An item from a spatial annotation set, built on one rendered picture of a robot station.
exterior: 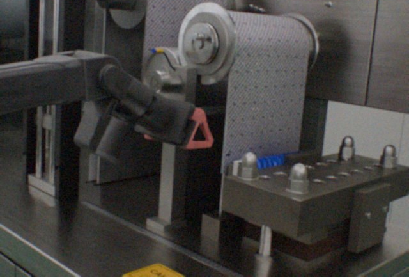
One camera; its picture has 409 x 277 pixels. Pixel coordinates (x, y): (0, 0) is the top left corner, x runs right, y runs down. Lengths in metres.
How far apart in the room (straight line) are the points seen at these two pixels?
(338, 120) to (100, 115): 3.26
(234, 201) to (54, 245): 0.31
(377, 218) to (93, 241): 0.51
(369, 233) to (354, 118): 2.87
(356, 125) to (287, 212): 3.02
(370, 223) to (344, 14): 0.45
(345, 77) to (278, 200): 0.42
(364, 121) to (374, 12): 2.69
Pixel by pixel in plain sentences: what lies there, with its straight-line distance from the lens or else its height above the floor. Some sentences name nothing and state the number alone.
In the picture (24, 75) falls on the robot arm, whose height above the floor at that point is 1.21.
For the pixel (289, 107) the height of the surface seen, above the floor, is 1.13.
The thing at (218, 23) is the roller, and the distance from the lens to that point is 0.98.
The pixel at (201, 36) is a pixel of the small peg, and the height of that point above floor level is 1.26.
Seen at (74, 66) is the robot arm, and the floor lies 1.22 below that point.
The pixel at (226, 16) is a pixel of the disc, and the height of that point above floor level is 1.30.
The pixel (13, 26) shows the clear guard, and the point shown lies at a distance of 1.88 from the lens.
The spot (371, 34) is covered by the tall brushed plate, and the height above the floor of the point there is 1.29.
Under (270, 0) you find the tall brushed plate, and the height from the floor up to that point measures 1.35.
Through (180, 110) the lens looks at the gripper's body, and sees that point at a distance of 0.85.
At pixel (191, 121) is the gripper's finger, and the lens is 0.86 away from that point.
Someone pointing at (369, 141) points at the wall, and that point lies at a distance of 3.84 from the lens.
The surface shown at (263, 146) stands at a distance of 1.08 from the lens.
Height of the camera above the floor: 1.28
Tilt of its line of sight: 10 degrees down
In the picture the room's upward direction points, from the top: 4 degrees clockwise
